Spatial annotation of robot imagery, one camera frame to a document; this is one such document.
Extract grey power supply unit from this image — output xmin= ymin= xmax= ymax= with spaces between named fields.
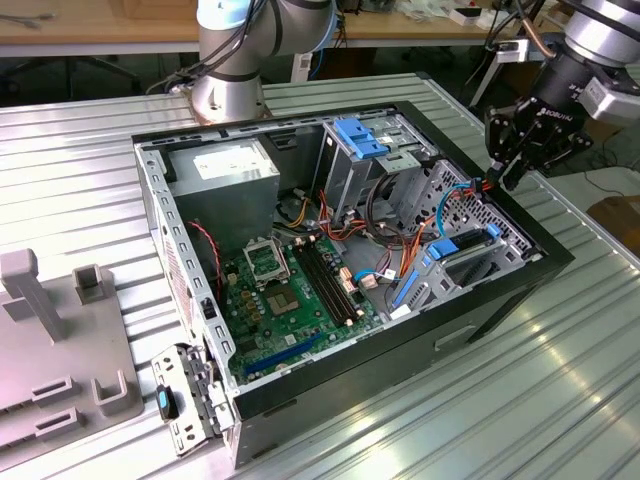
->
xmin=167 ymin=137 xmax=281 ymax=256

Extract black cable loop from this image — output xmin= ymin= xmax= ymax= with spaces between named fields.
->
xmin=364 ymin=172 xmax=401 ymax=246

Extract perforated metal disk bay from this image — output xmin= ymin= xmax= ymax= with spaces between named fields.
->
xmin=389 ymin=159 xmax=546 ymax=321

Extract small grey wrist camera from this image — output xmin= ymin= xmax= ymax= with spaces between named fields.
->
xmin=494 ymin=38 xmax=530 ymax=64

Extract grey metal drive cage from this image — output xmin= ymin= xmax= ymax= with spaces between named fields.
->
xmin=322 ymin=117 xmax=436 ymax=226

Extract orange red power wire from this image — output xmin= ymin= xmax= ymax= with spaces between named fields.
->
xmin=397 ymin=174 xmax=501 ymax=284

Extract metal slot bracket cover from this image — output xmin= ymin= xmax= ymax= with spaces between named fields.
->
xmin=151 ymin=342 xmax=236 ymax=459

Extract black open PC case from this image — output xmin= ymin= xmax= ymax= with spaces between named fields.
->
xmin=130 ymin=101 xmax=575 ymax=469

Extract light blue board wire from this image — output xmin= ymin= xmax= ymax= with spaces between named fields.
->
xmin=352 ymin=268 xmax=396 ymax=289

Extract blue expansion slot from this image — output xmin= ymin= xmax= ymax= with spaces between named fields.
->
xmin=243 ymin=332 xmax=324 ymax=375

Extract hard disk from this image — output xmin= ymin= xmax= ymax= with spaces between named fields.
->
xmin=392 ymin=223 xmax=502 ymax=309

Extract yellow black power wires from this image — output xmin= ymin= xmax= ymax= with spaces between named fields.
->
xmin=277 ymin=187 xmax=321 ymax=229

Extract black RAM slot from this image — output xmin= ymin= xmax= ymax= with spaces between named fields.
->
xmin=293 ymin=244 xmax=352 ymax=326
xmin=305 ymin=239 xmax=365 ymax=321

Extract small white box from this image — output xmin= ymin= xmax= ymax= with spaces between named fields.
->
xmin=449 ymin=5 xmax=484 ymax=27

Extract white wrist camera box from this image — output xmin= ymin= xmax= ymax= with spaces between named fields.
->
xmin=582 ymin=74 xmax=640 ymax=124

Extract red black fan wire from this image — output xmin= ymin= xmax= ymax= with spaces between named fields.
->
xmin=187 ymin=219 xmax=222 ymax=301

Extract wooden desk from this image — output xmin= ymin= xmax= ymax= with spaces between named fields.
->
xmin=0 ymin=0 xmax=201 ymax=57
xmin=339 ymin=0 xmax=571 ymax=49

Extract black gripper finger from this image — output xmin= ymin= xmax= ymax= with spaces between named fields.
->
xmin=482 ymin=102 xmax=524 ymax=189
xmin=502 ymin=127 xmax=595 ymax=192

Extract small cardboard box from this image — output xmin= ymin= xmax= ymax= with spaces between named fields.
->
xmin=587 ymin=195 xmax=640 ymax=241

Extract green motherboard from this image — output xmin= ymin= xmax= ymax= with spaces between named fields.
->
xmin=219 ymin=237 xmax=386 ymax=386

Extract metal socket cover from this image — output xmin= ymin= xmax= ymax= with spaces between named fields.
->
xmin=243 ymin=238 xmax=291 ymax=289

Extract black cable copper sleeve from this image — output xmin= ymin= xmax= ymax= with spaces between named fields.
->
xmin=482 ymin=0 xmax=559 ymax=64

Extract grey parts rack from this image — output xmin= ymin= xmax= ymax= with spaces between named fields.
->
xmin=0 ymin=248 xmax=146 ymax=449

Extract orange wire bundle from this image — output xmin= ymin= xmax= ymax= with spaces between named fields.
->
xmin=317 ymin=192 xmax=401 ymax=251

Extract blue data wire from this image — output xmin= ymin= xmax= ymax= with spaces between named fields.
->
xmin=433 ymin=184 xmax=474 ymax=239

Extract blue plastic cage latch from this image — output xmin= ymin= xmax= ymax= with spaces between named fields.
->
xmin=335 ymin=118 xmax=391 ymax=160

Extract black arm base cables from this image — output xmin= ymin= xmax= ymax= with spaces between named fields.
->
xmin=147 ymin=0 xmax=281 ymax=96

